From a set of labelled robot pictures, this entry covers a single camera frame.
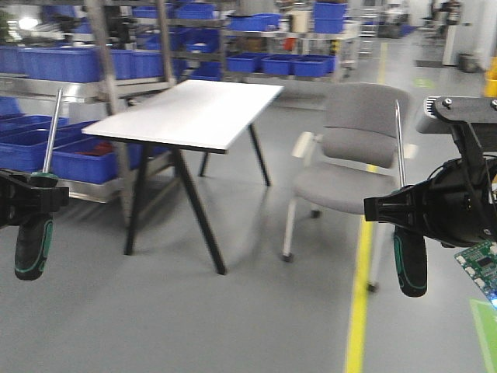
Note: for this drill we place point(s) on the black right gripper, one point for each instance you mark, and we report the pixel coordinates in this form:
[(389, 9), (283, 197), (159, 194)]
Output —
[(456, 207)]

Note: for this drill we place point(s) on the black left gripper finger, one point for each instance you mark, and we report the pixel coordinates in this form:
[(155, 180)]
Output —
[(24, 196)]

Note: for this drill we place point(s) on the green black screwdriver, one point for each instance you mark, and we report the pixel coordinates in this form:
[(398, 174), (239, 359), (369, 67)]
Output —
[(34, 238), (409, 247)]

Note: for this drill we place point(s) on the green circuit board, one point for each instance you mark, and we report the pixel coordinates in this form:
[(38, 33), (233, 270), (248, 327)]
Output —
[(479, 263)]

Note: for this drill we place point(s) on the grey office chair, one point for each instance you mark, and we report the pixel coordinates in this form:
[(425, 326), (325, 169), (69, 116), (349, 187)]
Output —
[(361, 126)]

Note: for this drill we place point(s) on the blue bin with red items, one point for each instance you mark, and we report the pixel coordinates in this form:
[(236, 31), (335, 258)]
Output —
[(89, 160)]

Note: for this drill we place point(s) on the white table black legs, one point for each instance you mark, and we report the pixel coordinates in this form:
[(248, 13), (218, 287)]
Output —
[(204, 116)]

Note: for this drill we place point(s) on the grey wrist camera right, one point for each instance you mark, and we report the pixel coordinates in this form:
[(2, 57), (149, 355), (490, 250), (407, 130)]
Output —
[(426, 122)]

